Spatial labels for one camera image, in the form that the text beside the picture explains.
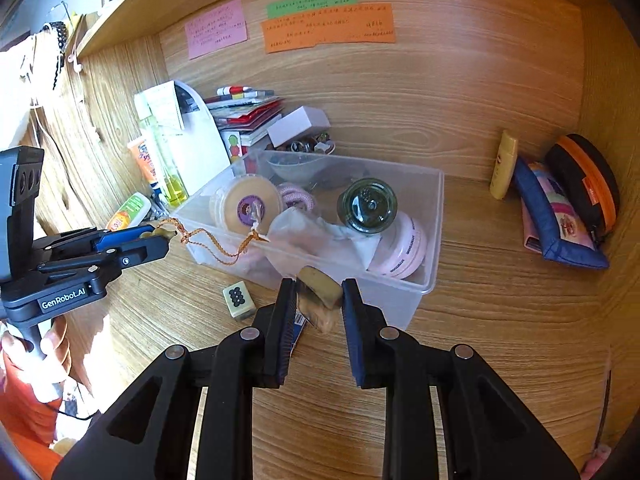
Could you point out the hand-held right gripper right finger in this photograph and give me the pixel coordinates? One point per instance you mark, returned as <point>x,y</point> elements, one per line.
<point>352,332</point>

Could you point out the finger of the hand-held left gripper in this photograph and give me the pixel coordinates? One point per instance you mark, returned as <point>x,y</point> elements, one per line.
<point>120,236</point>
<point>140,252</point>

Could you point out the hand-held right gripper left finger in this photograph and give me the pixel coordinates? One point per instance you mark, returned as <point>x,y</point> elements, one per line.
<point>285,332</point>

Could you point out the white cloth pouch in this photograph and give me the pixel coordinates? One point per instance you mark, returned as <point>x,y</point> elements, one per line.
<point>305,240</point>

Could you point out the pink round case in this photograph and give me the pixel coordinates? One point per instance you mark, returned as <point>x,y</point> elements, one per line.
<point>407,245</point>

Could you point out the clear plastic storage box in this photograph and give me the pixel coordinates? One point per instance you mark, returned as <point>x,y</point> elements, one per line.
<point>420,240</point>

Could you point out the cream jar purple label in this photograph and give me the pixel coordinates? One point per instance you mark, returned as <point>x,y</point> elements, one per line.
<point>245,205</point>

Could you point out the dark green glass bottle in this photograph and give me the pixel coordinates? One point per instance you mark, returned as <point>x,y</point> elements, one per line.
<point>367,205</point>

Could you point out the pink knitted band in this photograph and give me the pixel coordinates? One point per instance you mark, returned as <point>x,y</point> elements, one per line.
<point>300,195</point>

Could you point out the wooden desktop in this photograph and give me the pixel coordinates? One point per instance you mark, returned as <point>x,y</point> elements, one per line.
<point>475,335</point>

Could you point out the person's left hand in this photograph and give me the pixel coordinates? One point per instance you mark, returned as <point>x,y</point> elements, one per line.
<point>60,345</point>

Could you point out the small blue packet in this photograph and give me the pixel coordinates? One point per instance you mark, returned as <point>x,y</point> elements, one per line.
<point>300,327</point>

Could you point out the green white tube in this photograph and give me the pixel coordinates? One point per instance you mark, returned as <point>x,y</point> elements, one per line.
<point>127,212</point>

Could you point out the mahjong tile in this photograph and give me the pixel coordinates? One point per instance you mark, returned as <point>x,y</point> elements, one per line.
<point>239,300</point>

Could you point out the yellow liquid bottle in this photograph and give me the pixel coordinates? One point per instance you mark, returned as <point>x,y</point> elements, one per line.
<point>172,180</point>

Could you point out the orange sunscreen tube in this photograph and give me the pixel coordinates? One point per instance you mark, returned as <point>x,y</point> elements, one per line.
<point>145,160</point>

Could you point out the white paper bag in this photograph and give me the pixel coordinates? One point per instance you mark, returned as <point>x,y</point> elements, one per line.
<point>205,140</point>

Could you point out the white printed paper slip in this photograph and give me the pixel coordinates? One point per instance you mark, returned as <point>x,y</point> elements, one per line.
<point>165,105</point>

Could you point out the white book coloured dots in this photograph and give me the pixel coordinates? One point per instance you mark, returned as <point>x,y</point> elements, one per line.
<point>232,147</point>

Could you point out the black headband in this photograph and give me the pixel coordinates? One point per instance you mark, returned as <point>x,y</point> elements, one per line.
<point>60,50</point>

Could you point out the white bowl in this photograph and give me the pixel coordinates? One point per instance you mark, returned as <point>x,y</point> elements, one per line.
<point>295,167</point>

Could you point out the stack of books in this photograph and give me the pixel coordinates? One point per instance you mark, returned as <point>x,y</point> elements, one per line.
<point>245,115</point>

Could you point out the small metal trinkets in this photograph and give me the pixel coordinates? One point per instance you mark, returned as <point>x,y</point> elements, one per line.
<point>312,144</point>

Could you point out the orange clothing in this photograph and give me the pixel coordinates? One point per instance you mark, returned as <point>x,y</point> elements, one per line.
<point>25,410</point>

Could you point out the small white box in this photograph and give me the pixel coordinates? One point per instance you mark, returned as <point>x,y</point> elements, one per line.
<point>295,125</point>

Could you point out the pink wallet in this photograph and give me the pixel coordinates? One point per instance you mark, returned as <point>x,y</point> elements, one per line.
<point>531,235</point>

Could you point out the wooden shelf board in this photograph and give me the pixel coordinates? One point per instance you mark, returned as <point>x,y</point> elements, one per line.
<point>115,25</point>

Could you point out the navy blue pouch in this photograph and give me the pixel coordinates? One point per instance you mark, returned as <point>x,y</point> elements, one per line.
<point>550,230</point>

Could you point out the yellow tube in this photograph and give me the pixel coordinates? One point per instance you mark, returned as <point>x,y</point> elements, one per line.
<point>504,165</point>

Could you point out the pink paper note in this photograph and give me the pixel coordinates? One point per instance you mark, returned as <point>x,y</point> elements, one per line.
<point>216,27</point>

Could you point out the black pen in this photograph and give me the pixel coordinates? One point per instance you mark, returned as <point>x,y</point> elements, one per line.
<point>605,400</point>

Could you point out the pink paw toy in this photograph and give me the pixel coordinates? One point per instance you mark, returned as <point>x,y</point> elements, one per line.
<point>596,462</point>

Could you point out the black orange zipper case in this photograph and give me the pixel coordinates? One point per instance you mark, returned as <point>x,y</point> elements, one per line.
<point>585,180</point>

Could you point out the orange paper note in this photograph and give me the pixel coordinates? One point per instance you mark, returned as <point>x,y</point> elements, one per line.
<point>330,30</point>

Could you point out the green paper note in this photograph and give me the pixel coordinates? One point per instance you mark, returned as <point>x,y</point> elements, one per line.
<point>310,4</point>

